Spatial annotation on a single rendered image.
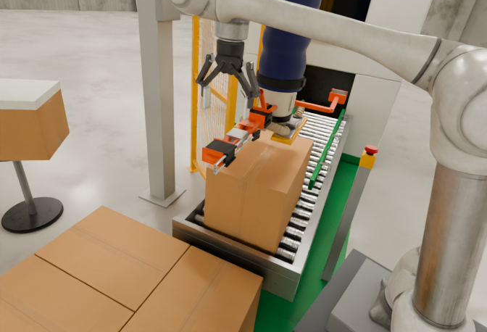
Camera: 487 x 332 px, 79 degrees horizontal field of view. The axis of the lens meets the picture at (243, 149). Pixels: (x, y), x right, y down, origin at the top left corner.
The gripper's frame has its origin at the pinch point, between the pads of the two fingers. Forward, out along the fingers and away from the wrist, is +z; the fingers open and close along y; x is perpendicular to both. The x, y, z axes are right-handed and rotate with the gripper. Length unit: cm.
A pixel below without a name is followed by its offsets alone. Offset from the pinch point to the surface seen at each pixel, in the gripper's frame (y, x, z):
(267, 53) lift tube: 7, -50, -9
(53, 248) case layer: 76, 17, 84
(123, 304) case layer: 28, 23, 84
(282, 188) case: -16, -31, 43
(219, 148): -0.2, 3.1, 12.0
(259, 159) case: 3, -49, 43
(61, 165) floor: 214, -81, 138
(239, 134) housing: -0.5, -11.5, 12.8
